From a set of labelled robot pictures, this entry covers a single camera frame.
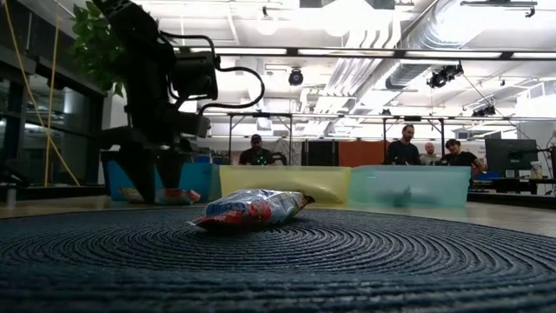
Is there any person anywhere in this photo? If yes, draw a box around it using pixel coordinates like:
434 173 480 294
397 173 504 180
419 142 440 166
437 138 487 169
385 123 422 166
238 133 277 166

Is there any orange yellow power cable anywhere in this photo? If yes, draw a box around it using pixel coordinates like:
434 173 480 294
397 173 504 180
43 23 61 188

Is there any blue plastic bin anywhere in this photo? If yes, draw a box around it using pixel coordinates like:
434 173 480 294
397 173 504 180
103 161 222 203

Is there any green leafy plant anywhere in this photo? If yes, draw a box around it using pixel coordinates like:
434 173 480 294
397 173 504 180
69 2 131 99

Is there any black camera cable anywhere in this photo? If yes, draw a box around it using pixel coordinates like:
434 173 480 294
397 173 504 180
158 30 267 115

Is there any dark office desk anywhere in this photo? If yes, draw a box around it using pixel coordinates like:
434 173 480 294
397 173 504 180
467 176 556 196

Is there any black track light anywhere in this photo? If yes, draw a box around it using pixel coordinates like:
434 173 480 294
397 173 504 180
426 63 465 90
471 104 498 118

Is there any green plastic bin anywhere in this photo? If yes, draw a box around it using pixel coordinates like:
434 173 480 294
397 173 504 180
348 163 473 209

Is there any yellow extension cable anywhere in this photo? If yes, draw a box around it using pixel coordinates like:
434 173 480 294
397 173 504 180
2 0 83 188

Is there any dark round plate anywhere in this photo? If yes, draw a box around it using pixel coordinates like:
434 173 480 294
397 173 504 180
0 207 556 313

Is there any black computer monitor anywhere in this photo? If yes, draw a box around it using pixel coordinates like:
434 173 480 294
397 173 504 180
485 137 539 178

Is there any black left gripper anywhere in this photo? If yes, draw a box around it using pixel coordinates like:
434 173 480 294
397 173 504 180
100 103 213 204

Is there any orange partition panel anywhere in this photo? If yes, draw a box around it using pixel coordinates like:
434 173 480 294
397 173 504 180
337 139 387 168

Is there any long overhead light beam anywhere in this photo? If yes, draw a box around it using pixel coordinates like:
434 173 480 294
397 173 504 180
167 45 556 61

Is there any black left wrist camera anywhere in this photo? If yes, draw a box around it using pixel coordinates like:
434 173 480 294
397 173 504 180
172 50 220 102

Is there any black metal frame stand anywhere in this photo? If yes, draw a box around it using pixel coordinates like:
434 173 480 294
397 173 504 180
227 111 295 165
381 115 447 165

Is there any yellow plastic bin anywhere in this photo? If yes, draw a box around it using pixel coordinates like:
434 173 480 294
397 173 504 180
218 164 352 205

